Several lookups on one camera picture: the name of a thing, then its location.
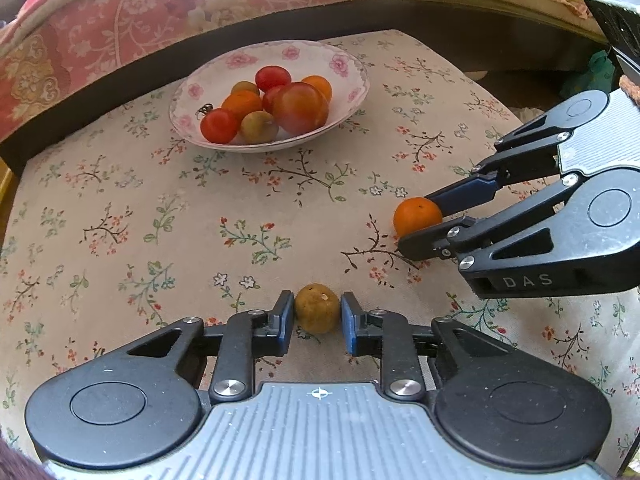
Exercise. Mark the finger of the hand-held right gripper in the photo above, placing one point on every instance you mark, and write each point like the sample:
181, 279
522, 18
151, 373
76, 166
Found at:
465, 192
425, 245

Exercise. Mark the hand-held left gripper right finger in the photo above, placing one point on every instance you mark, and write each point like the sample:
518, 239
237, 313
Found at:
347, 322

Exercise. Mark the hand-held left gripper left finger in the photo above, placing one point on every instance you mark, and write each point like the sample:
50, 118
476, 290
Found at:
286, 320

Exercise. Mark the brown longan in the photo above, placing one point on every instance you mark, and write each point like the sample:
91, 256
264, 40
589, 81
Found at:
259, 127
315, 312
245, 87

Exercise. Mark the mandarin orange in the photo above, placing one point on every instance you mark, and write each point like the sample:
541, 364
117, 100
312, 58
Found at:
320, 85
412, 215
241, 104

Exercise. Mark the large red tomato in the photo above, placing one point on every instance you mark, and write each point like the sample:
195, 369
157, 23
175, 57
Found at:
300, 108

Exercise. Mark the small red tomato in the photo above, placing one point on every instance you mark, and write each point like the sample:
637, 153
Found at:
270, 99
219, 126
272, 77

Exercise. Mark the white floral plate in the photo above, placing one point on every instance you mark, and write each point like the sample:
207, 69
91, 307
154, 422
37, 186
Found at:
215, 67

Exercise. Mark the teal cloth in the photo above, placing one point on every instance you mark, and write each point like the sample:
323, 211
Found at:
600, 67

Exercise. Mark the floral tablecloth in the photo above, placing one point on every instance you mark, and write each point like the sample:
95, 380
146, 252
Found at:
125, 210

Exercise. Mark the purple fuzzy cloth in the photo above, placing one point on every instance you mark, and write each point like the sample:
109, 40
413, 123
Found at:
17, 465

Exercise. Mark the yellow wooden furniture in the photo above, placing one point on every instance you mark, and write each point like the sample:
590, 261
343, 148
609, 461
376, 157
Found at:
4, 185

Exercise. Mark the pink floral blanket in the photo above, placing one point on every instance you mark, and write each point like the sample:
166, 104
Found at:
150, 0

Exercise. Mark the dark wooden bed frame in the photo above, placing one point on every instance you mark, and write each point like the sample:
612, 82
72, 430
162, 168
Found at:
100, 90

